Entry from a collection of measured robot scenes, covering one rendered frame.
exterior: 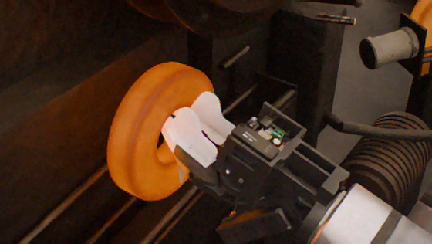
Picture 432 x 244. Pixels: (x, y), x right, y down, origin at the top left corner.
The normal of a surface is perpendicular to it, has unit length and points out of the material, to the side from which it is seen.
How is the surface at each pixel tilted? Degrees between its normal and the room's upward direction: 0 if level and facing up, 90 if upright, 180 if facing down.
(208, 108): 87
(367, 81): 0
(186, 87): 88
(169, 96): 88
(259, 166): 90
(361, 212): 21
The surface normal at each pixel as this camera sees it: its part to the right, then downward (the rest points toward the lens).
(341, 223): -0.15, -0.26
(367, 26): 0.03, -0.82
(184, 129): -0.60, 0.44
